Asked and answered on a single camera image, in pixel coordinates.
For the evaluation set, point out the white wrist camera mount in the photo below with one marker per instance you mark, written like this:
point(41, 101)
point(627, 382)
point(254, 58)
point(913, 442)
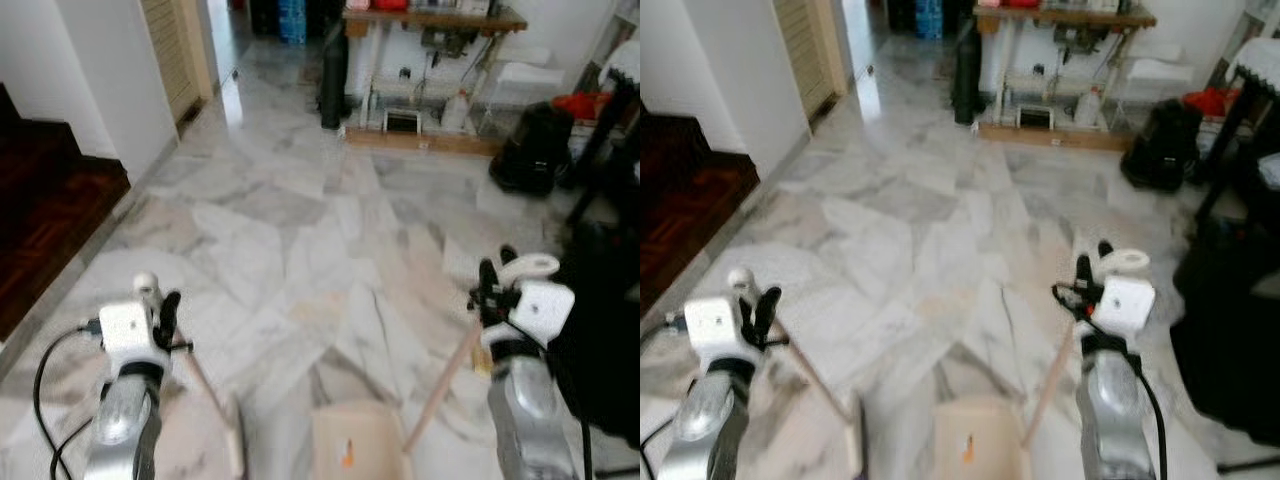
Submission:
point(1125, 303)
point(543, 310)
point(712, 322)
point(125, 325)

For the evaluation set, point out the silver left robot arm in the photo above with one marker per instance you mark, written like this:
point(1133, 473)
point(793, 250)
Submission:
point(700, 430)
point(120, 430)

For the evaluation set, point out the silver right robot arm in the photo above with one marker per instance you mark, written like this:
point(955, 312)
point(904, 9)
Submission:
point(525, 410)
point(1110, 410)

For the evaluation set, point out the blue plastic crate stack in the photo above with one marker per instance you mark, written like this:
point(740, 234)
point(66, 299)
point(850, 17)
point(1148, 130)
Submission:
point(929, 18)
point(292, 20)

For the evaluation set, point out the light wood louvred door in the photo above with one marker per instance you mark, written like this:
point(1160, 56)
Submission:
point(808, 50)
point(175, 50)

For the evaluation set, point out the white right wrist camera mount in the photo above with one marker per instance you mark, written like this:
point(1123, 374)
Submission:
point(1125, 303)
point(543, 310)

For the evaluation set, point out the white plastic jug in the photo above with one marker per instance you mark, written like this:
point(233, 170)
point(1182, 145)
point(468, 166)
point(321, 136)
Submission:
point(455, 112)
point(1090, 107)

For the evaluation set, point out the red bag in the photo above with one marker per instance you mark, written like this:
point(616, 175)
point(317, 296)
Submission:
point(580, 106)
point(1210, 102)

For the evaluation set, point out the large flat black bag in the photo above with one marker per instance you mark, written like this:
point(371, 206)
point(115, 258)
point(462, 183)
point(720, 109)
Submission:
point(600, 340)
point(1230, 340)

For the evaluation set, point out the wood and white shelf rack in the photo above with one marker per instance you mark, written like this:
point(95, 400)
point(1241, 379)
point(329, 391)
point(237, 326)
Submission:
point(1070, 17)
point(440, 20)

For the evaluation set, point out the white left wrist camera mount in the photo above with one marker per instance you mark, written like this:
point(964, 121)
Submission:
point(125, 325)
point(712, 322)

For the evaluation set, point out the dark wood stair step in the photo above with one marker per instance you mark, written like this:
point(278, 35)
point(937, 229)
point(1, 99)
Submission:
point(690, 200)
point(45, 200)

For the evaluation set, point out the wide white lace cloth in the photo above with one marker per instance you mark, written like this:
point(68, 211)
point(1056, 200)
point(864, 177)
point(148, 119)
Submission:
point(625, 62)
point(1260, 60)

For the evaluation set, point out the beige broom with wooden stick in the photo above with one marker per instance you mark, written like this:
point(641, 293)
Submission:
point(815, 367)
point(210, 392)

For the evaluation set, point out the tall black cylinder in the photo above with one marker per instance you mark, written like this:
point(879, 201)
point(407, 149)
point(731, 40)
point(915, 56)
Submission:
point(968, 75)
point(335, 80)

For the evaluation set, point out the black backpack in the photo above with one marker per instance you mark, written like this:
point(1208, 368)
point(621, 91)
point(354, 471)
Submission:
point(1160, 147)
point(535, 150)

